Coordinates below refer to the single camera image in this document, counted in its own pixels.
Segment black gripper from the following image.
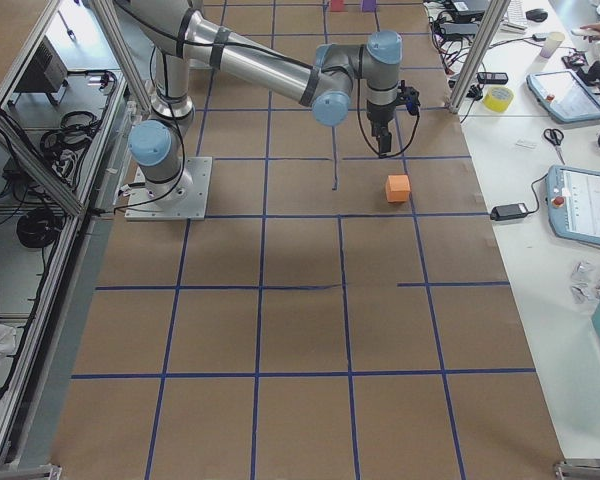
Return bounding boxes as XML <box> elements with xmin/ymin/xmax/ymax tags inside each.
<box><xmin>367</xmin><ymin>102</ymin><xmax>395</xmax><ymax>158</ymax></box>

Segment orange foam cube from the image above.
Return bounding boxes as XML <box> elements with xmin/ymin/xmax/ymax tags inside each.
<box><xmin>385</xmin><ymin>174</ymin><xmax>411</xmax><ymax>203</ymax></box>

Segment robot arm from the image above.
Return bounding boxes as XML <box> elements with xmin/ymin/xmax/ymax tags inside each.
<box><xmin>117</xmin><ymin>1</ymin><xmax>403</xmax><ymax>158</ymax></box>

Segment black remote control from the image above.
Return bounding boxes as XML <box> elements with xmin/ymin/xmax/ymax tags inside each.
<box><xmin>476</xmin><ymin>71</ymin><xmax>509</xmax><ymax>85</ymax></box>

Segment yellow tape roll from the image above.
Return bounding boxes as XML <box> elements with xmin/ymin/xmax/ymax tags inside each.
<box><xmin>483</xmin><ymin>85</ymin><xmax>514</xmax><ymax>113</ymax></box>

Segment purple foam cube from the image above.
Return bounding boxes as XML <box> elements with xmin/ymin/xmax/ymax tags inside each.
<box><xmin>360</xmin><ymin>0</ymin><xmax>377</xmax><ymax>12</ymax></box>

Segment black power adapter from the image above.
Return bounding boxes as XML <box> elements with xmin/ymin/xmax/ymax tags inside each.
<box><xmin>490</xmin><ymin>203</ymin><xmax>530</xmax><ymax>221</ymax></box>

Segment red foam cube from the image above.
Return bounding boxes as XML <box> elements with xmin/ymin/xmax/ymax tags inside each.
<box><xmin>328</xmin><ymin>0</ymin><xmax>346</xmax><ymax>12</ymax></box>

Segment far teach pendant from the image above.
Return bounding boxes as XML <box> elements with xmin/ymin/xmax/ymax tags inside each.
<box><xmin>526</xmin><ymin>70</ymin><xmax>600</xmax><ymax>124</ymax></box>

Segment teach pendant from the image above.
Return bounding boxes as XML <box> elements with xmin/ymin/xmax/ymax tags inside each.
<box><xmin>545</xmin><ymin>165</ymin><xmax>600</xmax><ymax>246</ymax></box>
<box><xmin>526</xmin><ymin>70</ymin><xmax>600</xmax><ymax>124</ymax></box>

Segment paper cup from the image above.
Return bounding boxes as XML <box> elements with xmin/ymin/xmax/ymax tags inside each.
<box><xmin>539</xmin><ymin>31</ymin><xmax>565</xmax><ymax>59</ymax></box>

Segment near teach pendant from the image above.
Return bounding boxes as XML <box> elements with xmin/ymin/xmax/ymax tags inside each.
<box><xmin>545</xmin><ymin>165</ymin><xmax>600</xmax><ymax>246</ymax></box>

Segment black handled scissors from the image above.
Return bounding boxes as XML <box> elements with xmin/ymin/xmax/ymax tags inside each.
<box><xmin>543</xmin><ymin>128</ymin><xmax>566</xmax><ymax>165</ymax></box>

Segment aluminium frame post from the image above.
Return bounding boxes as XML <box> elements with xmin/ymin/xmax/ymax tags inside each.
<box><xmin>448</xmin><ymin>0</ymin><xmax>510</xmax><ymax>114</ymax></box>

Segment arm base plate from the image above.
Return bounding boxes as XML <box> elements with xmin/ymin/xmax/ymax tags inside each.
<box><xmin>124</xmin><ymin>157</ymin><xmax>213</xmax><ymax>221</ymax></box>

